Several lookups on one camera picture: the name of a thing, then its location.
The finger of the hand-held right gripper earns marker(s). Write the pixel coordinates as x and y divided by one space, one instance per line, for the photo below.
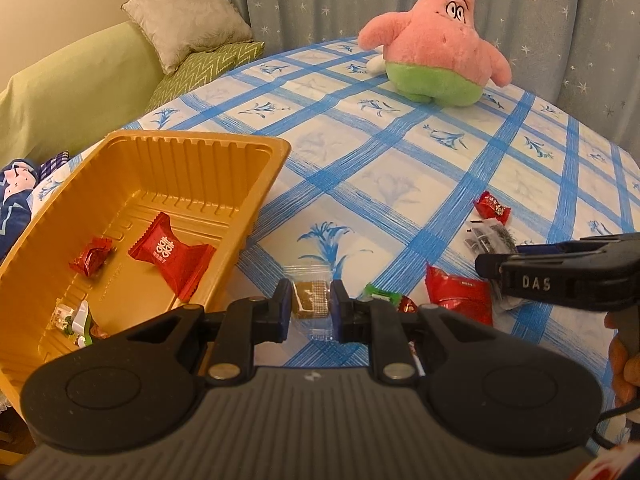
490 265
535 248

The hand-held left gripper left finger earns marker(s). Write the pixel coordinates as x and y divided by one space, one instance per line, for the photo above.
285 310

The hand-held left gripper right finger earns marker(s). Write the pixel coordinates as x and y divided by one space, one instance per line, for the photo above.
337 312

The brown candy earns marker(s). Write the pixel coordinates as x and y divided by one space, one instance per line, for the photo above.
310 300

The dark sesame snack packet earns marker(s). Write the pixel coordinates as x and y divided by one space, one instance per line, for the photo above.
492 237

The plain red snack packet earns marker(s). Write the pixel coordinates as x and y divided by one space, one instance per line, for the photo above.
457 292

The red and green candy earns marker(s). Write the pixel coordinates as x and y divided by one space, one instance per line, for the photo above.
380 296

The small red candy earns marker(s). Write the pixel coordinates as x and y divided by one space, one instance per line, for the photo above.
92 258
492 207

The red packet with white print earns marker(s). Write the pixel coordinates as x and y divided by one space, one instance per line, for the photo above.
167 255

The orange plastic tray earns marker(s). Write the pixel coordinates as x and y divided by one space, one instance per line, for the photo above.
200 170

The yellow green candy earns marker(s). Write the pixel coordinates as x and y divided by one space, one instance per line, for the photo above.
67 317

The person's right hand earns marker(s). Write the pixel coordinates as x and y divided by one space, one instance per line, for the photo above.
622 367

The blue checked tablecloth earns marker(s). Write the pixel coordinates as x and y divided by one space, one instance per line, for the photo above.
375 160

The red white printed cloth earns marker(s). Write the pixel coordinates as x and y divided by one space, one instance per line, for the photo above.
602 470

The pink star plush toy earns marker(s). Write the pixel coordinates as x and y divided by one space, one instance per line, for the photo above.
440 35

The green zigzag cushion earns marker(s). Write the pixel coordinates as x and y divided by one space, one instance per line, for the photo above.
210 67

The blue white striped cloth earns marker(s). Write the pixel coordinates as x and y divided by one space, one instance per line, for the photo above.
52 164

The blue printed blanket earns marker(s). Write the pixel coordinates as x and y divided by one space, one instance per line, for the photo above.
15 200

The green covered sofa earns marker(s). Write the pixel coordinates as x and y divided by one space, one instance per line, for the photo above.
75 85

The beige cushion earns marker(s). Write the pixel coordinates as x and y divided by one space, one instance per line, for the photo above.
185 15

